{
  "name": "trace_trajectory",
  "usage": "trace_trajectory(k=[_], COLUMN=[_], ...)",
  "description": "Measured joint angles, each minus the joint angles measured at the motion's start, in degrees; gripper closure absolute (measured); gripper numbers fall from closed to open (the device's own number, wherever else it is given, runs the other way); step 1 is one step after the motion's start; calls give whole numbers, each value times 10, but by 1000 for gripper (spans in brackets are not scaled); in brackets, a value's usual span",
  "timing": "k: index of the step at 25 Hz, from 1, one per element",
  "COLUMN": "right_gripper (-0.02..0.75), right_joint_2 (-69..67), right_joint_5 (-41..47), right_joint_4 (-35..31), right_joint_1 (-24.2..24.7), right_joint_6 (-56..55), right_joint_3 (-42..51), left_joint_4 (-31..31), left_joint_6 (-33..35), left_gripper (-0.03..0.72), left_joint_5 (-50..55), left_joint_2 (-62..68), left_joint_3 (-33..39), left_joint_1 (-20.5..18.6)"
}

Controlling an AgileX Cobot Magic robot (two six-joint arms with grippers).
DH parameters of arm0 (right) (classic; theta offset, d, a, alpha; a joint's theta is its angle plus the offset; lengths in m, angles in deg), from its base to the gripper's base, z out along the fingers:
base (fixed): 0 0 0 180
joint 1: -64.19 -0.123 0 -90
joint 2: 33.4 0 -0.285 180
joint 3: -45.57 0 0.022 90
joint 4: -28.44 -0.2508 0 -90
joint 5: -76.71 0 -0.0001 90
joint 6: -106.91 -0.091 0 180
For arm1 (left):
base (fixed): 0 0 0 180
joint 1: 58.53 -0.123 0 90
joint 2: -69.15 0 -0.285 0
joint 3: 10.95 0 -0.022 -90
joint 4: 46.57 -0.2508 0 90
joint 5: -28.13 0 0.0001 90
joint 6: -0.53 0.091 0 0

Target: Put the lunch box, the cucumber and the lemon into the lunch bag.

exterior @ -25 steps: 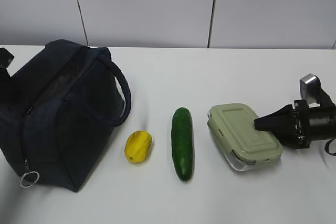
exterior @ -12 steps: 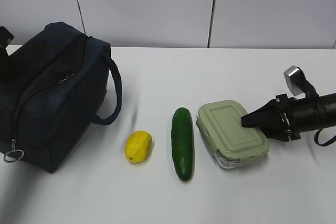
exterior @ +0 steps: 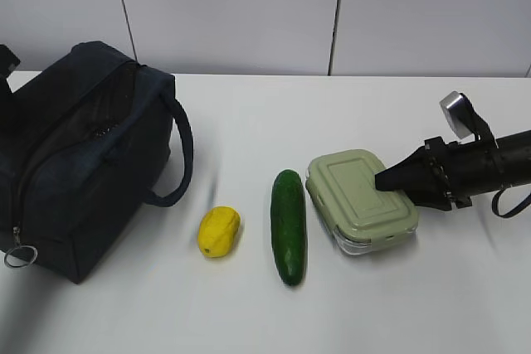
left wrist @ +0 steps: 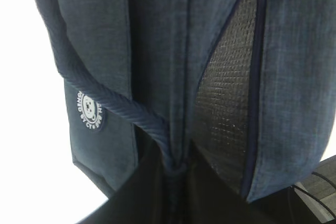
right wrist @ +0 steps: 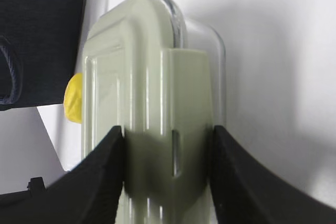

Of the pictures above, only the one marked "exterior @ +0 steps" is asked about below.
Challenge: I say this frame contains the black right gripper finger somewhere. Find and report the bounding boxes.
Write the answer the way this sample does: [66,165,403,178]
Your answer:
[375,147,436,192]
[404,189,452,211]

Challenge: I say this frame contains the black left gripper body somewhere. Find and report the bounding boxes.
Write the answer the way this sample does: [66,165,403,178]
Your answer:
[1,44,20,130]

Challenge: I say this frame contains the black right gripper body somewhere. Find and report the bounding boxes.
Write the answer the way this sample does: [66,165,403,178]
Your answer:
[424,137,504,209]

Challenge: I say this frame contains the green lidded glass container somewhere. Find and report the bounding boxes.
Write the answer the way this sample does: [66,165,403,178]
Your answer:
[305,149,419,255]

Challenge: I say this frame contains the dark navy lunch bag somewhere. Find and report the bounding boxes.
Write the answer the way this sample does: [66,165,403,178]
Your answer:
[1,41,194,283]

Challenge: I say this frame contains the green cucumber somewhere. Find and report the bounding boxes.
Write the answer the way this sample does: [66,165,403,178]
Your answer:
[270,169,307,287]

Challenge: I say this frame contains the yellow lemon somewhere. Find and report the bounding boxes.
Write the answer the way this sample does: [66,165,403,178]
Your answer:
[197,206,241,259]

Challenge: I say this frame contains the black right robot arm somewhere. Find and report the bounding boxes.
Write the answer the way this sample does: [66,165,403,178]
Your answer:
[375,131,530,218]

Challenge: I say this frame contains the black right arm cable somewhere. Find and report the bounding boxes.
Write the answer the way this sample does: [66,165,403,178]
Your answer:
[491,186,531,218]

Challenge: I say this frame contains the silver zipper pull ring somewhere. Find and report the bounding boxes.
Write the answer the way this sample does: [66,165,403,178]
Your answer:
[3,245,38,269]

